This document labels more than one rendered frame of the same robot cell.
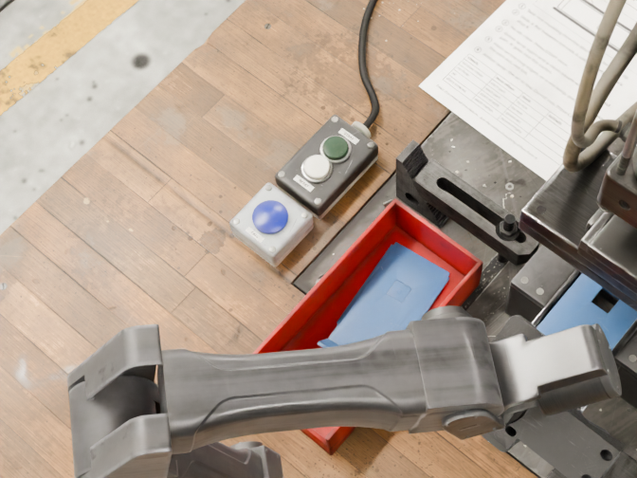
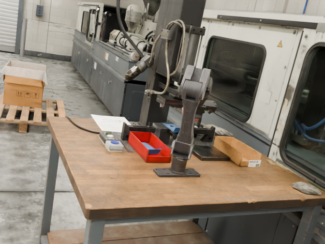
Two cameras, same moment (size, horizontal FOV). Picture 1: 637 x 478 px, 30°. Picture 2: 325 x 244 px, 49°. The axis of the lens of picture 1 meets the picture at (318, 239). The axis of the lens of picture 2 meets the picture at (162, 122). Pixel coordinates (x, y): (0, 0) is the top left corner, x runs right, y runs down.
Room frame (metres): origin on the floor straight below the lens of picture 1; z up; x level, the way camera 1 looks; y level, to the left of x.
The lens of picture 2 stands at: (0.01, 1.52, 1.48)
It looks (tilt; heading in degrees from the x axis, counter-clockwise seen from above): 15 degrees down; 284
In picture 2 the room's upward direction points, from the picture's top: 11 degrees clockwise
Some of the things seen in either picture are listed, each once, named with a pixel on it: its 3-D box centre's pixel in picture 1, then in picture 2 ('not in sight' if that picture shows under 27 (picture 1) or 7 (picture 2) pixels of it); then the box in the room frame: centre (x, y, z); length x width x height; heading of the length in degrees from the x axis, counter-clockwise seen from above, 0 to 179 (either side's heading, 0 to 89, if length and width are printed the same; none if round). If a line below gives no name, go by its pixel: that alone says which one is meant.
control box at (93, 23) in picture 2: not in sight; (94, 24); (3.42, -5.01, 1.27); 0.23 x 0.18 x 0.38; 38
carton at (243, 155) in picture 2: not in sight; (236, 151); (0.06, -0.33, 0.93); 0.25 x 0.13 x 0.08; 132
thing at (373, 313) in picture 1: (385, 307); (146, 145); (0.47, -0.06, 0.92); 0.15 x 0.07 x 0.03; 138
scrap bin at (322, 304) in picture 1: (363, 323); (148, 146); (0.45, -0.03, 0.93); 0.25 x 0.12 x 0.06; 132
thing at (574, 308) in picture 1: (590, 317); (174, 126); (0.40, -0.25, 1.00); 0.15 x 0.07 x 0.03; 132
